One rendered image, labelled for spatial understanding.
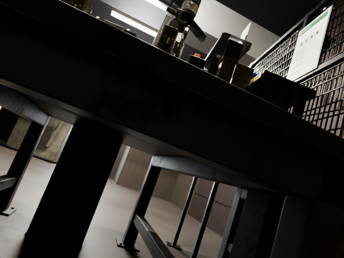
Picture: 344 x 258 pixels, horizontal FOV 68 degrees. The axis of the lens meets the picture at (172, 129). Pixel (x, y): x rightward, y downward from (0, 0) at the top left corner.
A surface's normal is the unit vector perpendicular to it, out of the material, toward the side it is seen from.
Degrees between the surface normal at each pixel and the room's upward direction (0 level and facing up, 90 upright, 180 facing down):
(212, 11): 90
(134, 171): 90
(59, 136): 90
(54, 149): 90
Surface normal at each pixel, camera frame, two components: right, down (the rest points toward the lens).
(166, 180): 0.29, -0.09
